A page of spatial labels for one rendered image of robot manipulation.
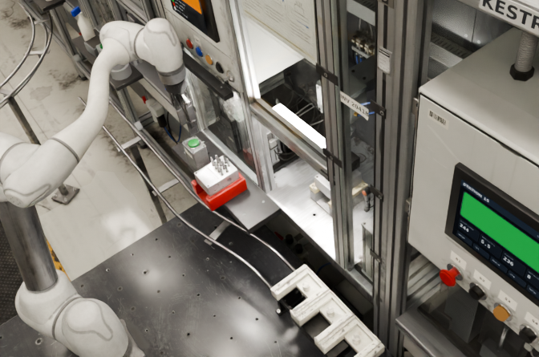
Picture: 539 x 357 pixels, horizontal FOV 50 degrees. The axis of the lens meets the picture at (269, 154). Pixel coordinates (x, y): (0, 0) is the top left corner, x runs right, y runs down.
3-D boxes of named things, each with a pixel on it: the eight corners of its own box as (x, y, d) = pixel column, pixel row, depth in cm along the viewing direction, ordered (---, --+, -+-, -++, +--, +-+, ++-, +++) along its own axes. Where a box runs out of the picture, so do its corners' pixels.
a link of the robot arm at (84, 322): (107, 378, 183) (83, 347, 167) (66, 354, 191) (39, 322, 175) (139, 335, 192) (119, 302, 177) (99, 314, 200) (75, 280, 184)
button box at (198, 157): (188, 164, 220) (180, 142, 212) (205, 153, 223) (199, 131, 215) (199, 175, 216) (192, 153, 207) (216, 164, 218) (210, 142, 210)
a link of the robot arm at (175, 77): (174, 51, 189) (179, 66, 193) (150, 63, 186) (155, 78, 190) (188, 63, 184) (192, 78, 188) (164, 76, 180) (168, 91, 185)
